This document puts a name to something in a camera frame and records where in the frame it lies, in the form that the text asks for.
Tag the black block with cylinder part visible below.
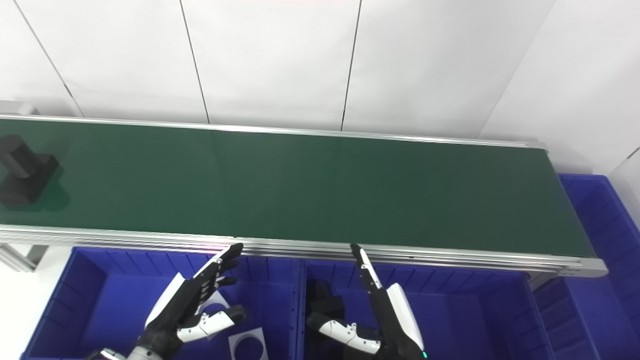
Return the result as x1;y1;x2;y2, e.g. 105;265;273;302
0;135;60;207
308;280;346;326

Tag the aluminium conveyor support leg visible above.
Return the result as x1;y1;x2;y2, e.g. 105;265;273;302
0;243;48;273

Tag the blue plastic bin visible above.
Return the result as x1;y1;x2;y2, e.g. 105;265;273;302
20;246;303;360
297;257;556;360
532;173;640;360

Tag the green conveyor belt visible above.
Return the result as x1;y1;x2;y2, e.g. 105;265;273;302
0;114;609;279
0;119;598;258

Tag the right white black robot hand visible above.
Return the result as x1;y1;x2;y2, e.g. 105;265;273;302
306;243;426;360

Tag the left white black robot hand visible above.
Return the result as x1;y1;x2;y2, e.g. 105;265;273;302
137;243;247;358

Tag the white square plate with hole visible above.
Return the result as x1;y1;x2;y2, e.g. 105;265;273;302
228;327;269;360
197;290;231;341

